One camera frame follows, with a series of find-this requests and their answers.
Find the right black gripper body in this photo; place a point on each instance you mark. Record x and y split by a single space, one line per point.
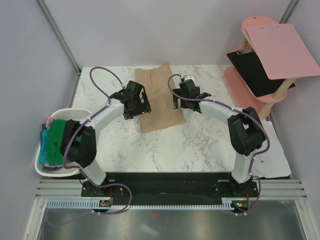
183 103

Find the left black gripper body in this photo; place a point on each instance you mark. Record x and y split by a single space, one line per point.
139 108

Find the beige t shirt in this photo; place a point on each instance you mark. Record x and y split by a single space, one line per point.
162 115

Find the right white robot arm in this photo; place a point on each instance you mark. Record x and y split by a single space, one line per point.
246 132

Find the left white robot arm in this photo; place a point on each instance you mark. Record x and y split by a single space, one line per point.
80 137

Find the white plastic laundry basket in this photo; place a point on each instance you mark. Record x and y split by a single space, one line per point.
66 114

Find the black clipboard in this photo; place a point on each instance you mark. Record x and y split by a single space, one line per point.
250 68

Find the pink two-tier side table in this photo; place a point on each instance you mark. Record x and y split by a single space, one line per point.
241 94

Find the green t shirt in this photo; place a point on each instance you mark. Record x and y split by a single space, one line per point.
55 135

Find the blue t shirt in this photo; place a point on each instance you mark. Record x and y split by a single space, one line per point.
43 147

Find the pink paper sheet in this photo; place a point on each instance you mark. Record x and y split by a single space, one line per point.
282 52

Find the white paper sheet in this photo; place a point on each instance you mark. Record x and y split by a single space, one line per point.
273 163

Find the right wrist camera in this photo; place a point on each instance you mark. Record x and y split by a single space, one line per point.
187 77

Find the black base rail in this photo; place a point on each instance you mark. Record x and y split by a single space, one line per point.
171 188

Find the white slotted cable duct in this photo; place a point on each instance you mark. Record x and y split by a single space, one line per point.
99 204

